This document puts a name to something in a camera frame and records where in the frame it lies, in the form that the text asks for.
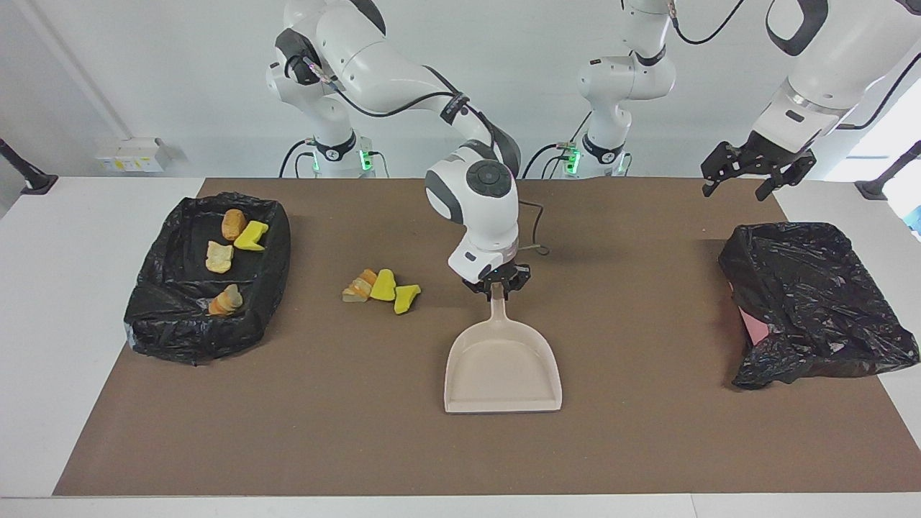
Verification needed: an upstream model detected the black trash bag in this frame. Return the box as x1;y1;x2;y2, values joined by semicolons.
718;222;920;391
124;191;292;366

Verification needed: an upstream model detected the brown table mat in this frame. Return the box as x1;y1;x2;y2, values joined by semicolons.
53;178;921;497

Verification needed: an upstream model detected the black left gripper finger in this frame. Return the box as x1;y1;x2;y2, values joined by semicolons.
702;142;743;198
756;147;817;202

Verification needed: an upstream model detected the black base cable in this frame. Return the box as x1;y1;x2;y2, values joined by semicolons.
279;139;317;178
523;112;594;179

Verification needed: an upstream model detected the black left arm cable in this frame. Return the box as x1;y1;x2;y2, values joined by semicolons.
669;0;921;130

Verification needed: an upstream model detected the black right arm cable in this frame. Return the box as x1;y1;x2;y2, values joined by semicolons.
288;50;551;256

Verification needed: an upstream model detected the white wall socket box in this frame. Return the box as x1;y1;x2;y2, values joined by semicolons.
95;138;165;173

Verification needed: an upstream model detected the yellow notched sponge piece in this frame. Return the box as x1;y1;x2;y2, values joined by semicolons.
234;221;270;252

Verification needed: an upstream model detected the beige crumbly sponge piece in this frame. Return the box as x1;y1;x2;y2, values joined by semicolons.
205;240;235;275
208;283;243;317

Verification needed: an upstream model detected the black stand foot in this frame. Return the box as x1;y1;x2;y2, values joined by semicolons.
0;138;58;195
855;140;921;201

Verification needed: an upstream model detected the beige plastic dustpan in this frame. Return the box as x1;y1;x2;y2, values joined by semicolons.
443;283;563;414

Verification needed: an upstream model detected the pink bin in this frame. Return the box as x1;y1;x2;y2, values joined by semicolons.
730;281;771;346

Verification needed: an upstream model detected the orange striped sponge piece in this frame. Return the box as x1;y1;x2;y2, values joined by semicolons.
342;269;378;304

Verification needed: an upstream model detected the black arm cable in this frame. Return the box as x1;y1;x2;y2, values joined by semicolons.
288;50;551;256
669;0;921;130

